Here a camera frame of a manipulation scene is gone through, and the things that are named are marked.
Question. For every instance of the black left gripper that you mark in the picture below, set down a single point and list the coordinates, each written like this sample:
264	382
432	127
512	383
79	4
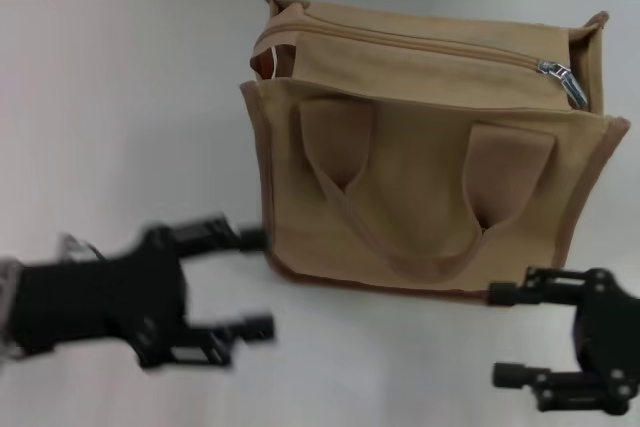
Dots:
100	302

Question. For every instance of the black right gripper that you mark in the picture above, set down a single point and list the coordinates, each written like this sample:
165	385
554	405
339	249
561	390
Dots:
610	332

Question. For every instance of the khaki canvas food bag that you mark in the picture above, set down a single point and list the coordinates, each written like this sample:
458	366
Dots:
425	187

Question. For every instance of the silver metal zipper pull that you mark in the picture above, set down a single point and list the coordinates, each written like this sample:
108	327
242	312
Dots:
567	79

